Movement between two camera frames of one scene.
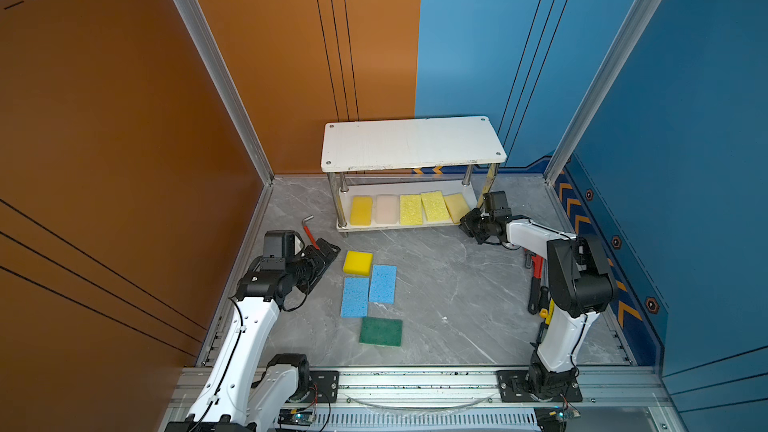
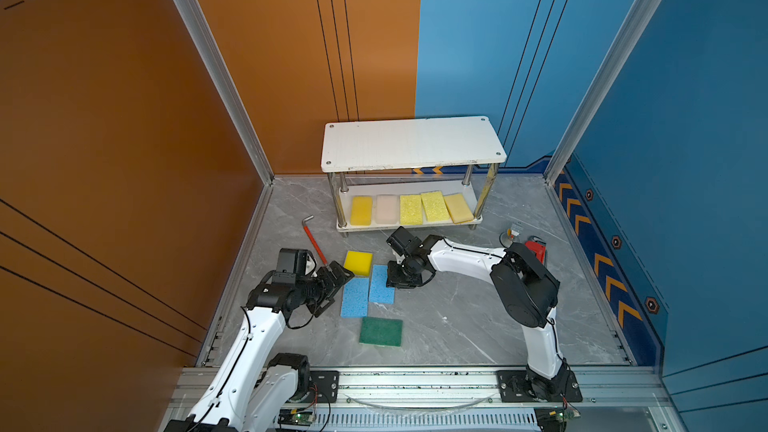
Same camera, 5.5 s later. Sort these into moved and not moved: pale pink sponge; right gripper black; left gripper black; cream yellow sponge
Moved: left gripper black; right gripper black
Not moved: cream yellow sponge; pale pink sponge
